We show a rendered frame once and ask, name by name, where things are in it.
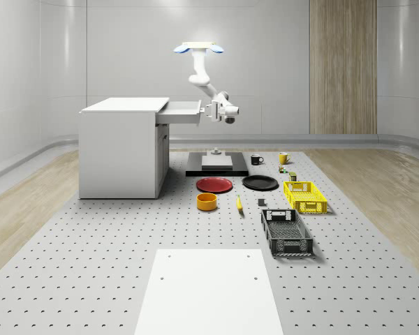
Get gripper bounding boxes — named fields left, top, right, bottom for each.
left=199, top=100, right=221, bottom=123

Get white drawer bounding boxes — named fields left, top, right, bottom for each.
left=155, top=99, right=203, bottom=128

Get black stove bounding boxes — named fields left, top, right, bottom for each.
left=184, top=147, right=250, bottom=178

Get red plate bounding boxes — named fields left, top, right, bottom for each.
left=196, top=177, right=234, bottom=193

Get black plate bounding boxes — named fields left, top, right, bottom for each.
left=241, top=174, right=280, bottom=192

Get yellow bowl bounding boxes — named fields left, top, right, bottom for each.
left=196, top=192, right=219, bottom=212

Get white cabinet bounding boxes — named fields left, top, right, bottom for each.
left=78, top=96, right=171, bottom=200

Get yellow basket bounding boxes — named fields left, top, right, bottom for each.
left=282, top=180, right=329, bottom=214

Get dark grey basket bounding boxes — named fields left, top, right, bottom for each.
left=260, top=208, right=316, bottom=258

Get white board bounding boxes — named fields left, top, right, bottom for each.
left=133, top=248, right=285, bottom=335

